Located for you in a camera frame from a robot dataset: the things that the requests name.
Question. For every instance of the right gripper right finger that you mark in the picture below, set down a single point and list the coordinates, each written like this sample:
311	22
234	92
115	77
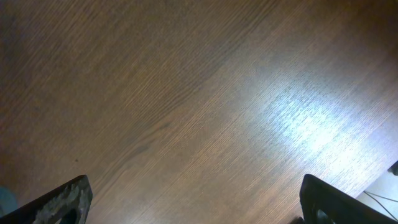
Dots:
323	203

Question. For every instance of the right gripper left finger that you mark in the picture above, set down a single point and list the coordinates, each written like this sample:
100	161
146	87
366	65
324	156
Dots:
66	204

